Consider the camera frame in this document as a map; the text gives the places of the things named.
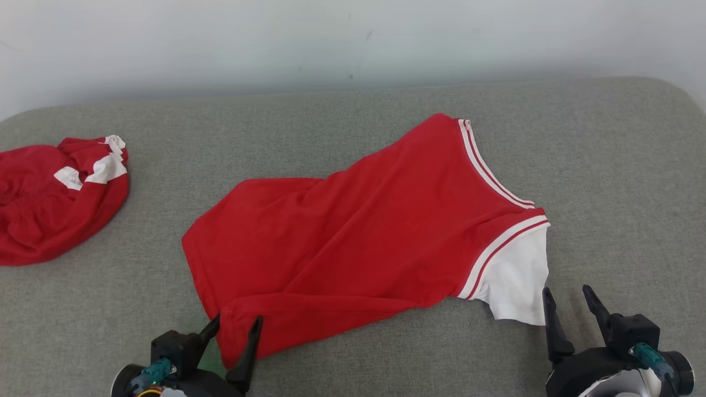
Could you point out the grey fabric sofa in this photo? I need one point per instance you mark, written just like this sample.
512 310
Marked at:
165 138

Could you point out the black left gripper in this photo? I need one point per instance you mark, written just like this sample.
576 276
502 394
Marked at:
176 347

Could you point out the red white Bulls shorts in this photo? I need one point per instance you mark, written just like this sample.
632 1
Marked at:
55 220

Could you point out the teal gripper connector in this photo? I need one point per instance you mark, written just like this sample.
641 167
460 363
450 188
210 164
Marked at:
648 355
157 370

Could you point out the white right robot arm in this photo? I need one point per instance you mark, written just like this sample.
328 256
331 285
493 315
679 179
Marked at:
623 389

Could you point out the teal left gripper connector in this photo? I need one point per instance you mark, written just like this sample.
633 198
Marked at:
157 370

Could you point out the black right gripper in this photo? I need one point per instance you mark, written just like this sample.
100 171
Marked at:
584 372

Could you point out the red white Bulls jersey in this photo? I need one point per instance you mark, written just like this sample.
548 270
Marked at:
358 237

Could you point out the teal right gripper connector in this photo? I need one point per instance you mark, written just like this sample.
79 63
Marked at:
648 355

